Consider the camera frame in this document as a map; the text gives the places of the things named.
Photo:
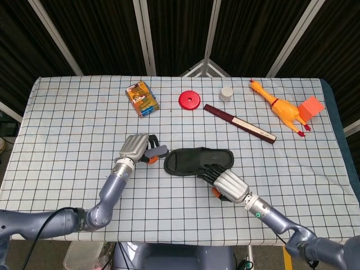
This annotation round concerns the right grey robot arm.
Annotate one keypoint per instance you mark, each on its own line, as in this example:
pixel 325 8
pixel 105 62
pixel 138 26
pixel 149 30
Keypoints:
pixel 275 219

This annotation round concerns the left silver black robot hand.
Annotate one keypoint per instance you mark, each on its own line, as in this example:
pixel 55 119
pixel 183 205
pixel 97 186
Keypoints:
pixel 133 146

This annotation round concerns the grey scrub brush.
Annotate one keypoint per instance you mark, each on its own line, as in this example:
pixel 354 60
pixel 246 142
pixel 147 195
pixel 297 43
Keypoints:
pixel 157 151

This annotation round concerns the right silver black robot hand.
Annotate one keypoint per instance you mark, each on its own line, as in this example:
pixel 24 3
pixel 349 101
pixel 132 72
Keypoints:
pixel 230 185

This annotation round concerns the white checkered tablecloth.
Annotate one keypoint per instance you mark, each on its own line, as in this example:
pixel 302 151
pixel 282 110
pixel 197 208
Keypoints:
pixel 70 140

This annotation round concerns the white partition base frame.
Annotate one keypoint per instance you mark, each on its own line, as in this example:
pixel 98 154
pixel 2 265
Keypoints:
pixel 206 67

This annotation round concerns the orange printed carton box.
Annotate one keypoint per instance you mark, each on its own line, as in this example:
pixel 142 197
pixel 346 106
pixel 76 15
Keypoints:
pixel 142 98

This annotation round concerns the black rubber slipper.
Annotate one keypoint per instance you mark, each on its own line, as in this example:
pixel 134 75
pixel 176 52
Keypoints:
pixel 194 156

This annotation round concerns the white partition frame post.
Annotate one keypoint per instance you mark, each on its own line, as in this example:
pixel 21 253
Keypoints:
pixel 54 36
pixel 211 31
pixel 144 36
pixel 294 36

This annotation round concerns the small white jar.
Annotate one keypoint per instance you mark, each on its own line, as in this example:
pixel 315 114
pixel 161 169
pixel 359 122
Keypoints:
pixel 226 94

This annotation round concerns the yellow rubber chicken toy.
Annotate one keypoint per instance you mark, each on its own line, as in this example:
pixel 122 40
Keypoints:
pixel 284 108

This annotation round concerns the orange block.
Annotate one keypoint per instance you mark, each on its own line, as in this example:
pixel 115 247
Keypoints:
pixel 310 108

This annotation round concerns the grey robot torso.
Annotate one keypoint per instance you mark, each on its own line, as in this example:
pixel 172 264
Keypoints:
pixel 174 257

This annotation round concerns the clear plastic container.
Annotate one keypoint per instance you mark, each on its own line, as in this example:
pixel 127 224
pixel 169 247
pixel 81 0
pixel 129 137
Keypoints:
pixel 81 256

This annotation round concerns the red round disc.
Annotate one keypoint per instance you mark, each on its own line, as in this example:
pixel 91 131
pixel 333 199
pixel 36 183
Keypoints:
pixel 187 102

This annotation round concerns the dark red folded fan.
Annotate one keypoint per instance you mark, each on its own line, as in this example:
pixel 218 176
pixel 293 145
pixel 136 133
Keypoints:
pixel 239 123

